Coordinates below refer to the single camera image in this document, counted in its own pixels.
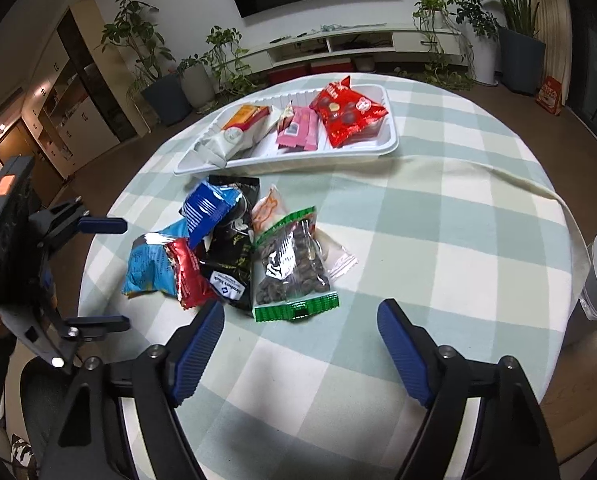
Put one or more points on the trailing green plant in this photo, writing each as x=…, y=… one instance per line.
x=226, y=55

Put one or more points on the black white patterned cloth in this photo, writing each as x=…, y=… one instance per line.
x=22, y=455

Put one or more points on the round table with checked cloth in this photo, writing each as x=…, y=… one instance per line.
x=428, y=235

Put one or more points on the pink snack packet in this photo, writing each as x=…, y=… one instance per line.
x=298, y=130

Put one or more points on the tall plant in blue pot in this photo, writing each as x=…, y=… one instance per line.
x=166, y=100

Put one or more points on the orange snack packet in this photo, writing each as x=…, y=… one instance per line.
x=246, y=116

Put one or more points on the bushy plant in white pot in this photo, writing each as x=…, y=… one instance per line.
x=483, y=55

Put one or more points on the hanging pothos plant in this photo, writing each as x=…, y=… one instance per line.
x=433, y=15

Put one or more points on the light blue snack packet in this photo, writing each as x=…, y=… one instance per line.
x=146, y=265

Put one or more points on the red paper bag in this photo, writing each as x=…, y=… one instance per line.
x=549, y=96

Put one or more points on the beige wall cabinet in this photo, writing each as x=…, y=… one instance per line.
x=78, y=120

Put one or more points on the large-leaf plant in blue pot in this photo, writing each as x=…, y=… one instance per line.
x=520, y=60

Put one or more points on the small white pot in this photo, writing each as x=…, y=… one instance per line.
x=364, y=63

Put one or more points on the large red snack packet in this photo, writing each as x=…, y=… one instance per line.
x=348, y=115

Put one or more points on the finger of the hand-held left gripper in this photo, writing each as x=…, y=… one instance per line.
x=96, y=325
x=98, y=224

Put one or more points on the large white snack packet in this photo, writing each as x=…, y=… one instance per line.
x=228, y=140

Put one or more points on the white television cabinet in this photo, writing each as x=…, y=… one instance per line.
x=403, y=40

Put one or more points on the beige curtain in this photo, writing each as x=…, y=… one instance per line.
x=553, y=10

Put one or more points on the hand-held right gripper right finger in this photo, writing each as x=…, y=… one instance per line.
x=403, y=355

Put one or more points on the red storage box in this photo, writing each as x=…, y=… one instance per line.
x=331, y=66
x=288, y=73

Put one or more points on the green-edged clear nut packet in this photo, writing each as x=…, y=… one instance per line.
x=288, y=265

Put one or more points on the white orange-print snack packet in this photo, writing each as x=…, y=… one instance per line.
x=268, y=207

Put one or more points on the small red snack packet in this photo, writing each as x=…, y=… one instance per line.
x=191, y=275

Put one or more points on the person's left leg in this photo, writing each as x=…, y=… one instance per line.
x=36, y=402

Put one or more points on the black snack packet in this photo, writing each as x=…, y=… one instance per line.
x=231, y=260

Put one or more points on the plant in grey pot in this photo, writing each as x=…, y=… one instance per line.
x=198, y=85

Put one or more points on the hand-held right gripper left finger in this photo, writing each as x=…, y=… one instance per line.
x=198, y=355

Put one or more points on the dark blue snack packet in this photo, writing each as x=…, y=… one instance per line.
x=208, y=207

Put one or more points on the white plastic tray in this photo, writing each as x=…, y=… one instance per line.
x=328, y=152

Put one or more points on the small clear snack packet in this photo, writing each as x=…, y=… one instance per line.
x=339, y=257

